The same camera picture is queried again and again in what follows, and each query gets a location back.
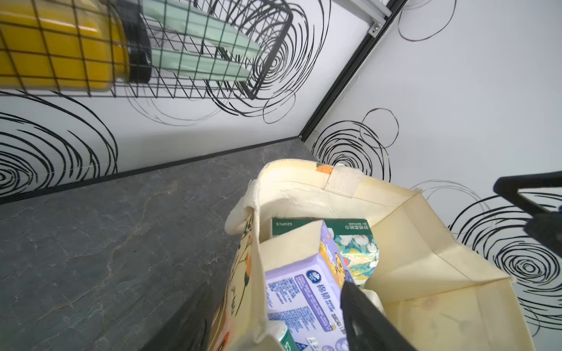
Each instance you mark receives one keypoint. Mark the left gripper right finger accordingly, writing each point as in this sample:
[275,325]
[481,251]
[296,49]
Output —
[366,325]

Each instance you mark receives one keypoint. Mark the floral canvas tote bag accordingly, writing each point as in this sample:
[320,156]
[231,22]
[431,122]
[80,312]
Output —
[439,294]

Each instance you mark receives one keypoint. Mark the purple tissue pack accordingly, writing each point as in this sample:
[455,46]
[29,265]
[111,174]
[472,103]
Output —
[312,314]

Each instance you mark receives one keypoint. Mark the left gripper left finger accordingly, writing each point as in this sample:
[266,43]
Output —
[189,328]

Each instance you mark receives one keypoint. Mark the green item in basket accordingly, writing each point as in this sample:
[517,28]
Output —
[190,22]

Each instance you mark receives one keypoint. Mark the black wire basket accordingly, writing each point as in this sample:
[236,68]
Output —
[184,49]

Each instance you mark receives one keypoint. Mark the yellow item in basket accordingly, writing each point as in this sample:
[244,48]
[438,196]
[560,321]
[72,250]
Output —
[83,46]

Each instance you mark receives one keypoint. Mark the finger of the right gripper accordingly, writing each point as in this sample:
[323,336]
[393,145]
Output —
[544,225]

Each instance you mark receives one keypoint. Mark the elephant tissue pack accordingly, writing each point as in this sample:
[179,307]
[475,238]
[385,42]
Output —
[347,252]

